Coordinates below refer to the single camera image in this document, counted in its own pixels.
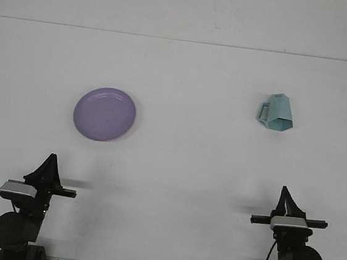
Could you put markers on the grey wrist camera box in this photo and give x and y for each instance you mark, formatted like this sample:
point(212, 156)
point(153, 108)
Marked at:
point(16, 189)
point(289, 223)

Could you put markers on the pale purple round plate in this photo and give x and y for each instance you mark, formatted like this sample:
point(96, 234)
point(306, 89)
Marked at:
point(104, 115)

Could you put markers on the pale blue hexagonal cup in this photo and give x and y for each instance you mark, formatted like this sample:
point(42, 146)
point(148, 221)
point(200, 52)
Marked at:
point(282, 112)

